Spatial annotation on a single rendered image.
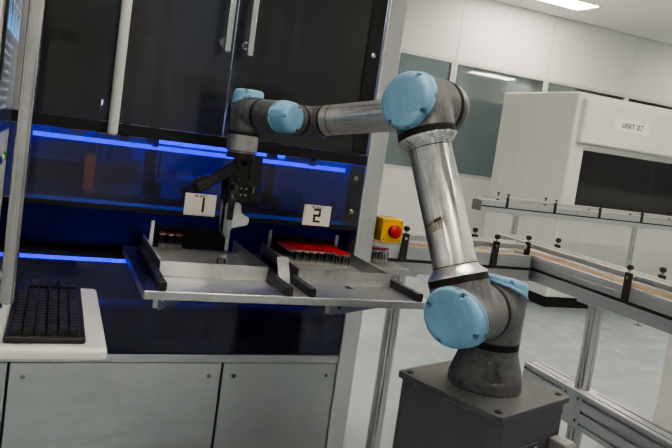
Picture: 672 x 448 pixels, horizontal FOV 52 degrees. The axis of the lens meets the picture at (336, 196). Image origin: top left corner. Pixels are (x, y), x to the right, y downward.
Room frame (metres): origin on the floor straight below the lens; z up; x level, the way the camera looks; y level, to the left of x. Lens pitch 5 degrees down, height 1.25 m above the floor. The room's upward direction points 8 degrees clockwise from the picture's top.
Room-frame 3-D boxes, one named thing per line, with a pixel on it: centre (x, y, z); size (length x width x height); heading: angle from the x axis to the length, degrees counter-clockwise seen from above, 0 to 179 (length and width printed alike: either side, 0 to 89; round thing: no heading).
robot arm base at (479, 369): (1.39, -0.36, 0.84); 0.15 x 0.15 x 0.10
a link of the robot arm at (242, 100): (1.68, 0.24, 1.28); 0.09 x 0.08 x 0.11; 53
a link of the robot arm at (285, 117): (1.64, 0.15, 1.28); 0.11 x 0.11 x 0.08; 53
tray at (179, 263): (1.76, 0.33, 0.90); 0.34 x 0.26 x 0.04; 23
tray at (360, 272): (1.90, 0.01, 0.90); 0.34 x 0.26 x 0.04; 23
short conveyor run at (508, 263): (2.35, -0.38, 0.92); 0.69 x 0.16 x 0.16; 113
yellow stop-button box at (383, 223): (2.10, -0.17, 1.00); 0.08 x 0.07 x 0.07; 23
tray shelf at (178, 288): (1.77, 0.14, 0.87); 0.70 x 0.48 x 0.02; 113
